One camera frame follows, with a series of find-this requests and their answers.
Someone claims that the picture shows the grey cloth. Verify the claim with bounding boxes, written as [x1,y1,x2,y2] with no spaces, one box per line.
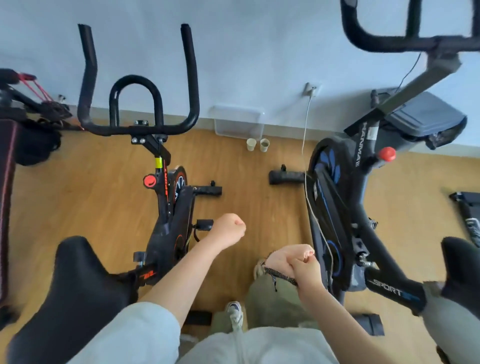
[421,281,480,364]

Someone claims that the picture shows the person's green trousers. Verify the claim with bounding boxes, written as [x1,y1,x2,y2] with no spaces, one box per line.
[210,273,320,332]

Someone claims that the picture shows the black woven wrist strap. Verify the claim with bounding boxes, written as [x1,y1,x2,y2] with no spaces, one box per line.
[262,265,299,292]

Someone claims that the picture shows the black fitness machine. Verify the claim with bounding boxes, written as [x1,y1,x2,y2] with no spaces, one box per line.
[0,68,84,331]

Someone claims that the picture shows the grey waste bin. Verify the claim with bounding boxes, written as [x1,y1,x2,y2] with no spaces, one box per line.
[385,91,468,151]

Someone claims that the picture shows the white charging cable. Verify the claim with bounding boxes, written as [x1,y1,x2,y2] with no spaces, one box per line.
[301,92,335,287]

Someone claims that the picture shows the black red exercise bike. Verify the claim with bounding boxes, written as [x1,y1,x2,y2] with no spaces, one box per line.
[77,23,224,328]

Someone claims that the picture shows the thin black cable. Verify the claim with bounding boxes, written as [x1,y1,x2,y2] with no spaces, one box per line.
[395,52,423,94]

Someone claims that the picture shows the person's white shirt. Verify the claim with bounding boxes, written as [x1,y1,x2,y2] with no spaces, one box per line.
[67,302,340,364]

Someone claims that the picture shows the black treadmill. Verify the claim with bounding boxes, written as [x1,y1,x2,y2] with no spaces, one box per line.
[449,191,480,248]

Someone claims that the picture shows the person's right hand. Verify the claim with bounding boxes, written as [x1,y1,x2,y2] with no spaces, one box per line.
[263,244,324,291]

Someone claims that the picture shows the person's right forearm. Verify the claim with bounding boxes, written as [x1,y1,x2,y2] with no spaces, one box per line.
[296,280,396,364]

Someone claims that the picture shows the person's white left shoe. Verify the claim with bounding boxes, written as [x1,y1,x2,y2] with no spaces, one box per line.
[224,301,245,331]

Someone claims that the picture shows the narrow black bike saddle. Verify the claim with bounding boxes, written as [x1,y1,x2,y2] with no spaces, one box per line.
[440,236,480,319]

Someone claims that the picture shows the black bag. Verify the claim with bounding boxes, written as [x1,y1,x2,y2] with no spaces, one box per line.
[14,119,63,167]

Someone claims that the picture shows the wide black bike saddle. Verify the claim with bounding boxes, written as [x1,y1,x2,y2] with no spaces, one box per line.
[7,236,139,364]

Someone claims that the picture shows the person's left forearm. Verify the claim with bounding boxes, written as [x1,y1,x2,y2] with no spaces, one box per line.
[138,232,221,328]

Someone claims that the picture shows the black blue exercise bike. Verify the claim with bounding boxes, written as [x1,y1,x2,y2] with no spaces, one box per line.
[268,0,480,337]

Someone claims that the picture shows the clear plastic storage box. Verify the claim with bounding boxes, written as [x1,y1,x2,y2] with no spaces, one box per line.
[211,105,266,140]

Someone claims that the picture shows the person's left hand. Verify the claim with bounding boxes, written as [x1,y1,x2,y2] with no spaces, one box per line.
[205,213,247,251]

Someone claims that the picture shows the red resistance bands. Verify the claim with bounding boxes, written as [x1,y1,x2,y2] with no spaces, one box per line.
[18,73,54,103]

